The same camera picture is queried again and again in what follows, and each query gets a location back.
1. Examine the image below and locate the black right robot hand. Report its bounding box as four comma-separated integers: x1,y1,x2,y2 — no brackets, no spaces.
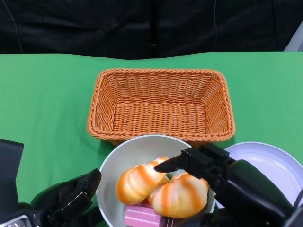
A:
153,143,294,227

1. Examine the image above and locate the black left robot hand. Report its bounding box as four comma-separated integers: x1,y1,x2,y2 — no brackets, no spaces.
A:
29,168,102,227

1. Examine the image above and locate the orange striped bread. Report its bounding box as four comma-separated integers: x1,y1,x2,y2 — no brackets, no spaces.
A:
116,156,170,205
148,172,209,218

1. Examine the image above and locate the pink cake slice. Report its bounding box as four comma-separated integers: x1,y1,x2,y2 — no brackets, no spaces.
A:
125,205,162,227

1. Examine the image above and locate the pale green bowl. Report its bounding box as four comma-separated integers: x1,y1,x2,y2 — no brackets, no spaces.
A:
96,134,217,227

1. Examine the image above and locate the lilac plate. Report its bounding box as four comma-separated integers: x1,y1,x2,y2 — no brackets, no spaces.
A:
223,141,303,209

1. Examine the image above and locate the orange wicker basket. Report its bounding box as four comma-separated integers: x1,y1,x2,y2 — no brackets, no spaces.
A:
87,68,235,148

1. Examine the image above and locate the green tablecloth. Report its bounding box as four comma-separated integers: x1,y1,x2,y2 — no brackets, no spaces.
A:
0,51,303,227

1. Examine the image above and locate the black backdrop curtain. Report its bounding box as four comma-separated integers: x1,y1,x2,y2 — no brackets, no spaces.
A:
0,0,303,60

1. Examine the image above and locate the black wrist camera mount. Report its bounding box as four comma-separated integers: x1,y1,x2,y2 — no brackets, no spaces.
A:
0,139,24,204

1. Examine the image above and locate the white metal frame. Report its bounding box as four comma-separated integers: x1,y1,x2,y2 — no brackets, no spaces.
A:
283,22,303,52

